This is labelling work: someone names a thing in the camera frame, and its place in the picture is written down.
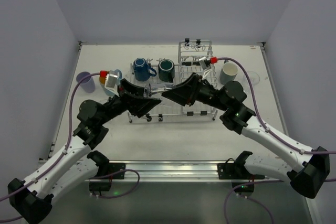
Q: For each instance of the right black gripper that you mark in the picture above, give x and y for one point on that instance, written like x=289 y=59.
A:
x=196 y=89

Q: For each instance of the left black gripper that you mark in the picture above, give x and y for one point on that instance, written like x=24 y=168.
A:
x=125 y=95

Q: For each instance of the light blue ceramic mug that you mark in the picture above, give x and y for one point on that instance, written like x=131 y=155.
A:
x=102 y=79

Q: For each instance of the grey blue mug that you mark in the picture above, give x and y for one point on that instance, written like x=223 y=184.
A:
x=228 y=72

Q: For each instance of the lavender plastic cup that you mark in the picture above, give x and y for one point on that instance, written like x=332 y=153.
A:
x=86 y=82

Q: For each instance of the clear glass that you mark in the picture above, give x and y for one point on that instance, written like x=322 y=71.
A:
x=156 y=88
x=252 y=76

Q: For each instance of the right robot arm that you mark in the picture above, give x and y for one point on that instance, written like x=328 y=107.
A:
x=307 y=168

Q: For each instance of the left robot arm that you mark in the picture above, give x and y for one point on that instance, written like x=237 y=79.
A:
x=77 y=160

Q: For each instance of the dark blue mug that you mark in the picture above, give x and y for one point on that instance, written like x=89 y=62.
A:
x=142 y=70

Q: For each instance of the dark green mug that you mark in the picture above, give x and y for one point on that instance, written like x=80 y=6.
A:
x=166 y=70

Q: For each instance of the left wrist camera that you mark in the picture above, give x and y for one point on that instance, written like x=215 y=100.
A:
x=112 y=82

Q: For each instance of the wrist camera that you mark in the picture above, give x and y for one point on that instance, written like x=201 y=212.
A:
x=112 y=82
x=205 y=63

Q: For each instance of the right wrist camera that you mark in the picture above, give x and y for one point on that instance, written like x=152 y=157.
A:
x=205 y=63

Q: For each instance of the aluminium frame rail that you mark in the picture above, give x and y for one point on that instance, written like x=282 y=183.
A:
x=170 y=170

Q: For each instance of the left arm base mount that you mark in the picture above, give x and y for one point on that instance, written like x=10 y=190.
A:
x=106 y=183

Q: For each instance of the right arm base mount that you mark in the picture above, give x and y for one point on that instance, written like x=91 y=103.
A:
x=231 y=171

